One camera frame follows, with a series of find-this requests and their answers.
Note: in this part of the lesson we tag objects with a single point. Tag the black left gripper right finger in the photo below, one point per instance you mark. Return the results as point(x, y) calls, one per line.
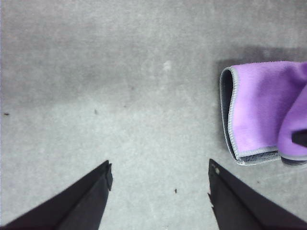
point(239, 208)

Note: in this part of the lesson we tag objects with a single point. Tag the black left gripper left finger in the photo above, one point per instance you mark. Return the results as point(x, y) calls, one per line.
point(79, 206)

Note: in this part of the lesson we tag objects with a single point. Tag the purple towel with grey hem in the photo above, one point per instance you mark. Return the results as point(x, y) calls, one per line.
point(259, 103)

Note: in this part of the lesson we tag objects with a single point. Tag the grey table cloth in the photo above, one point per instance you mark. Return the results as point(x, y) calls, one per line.
point(120, 95)

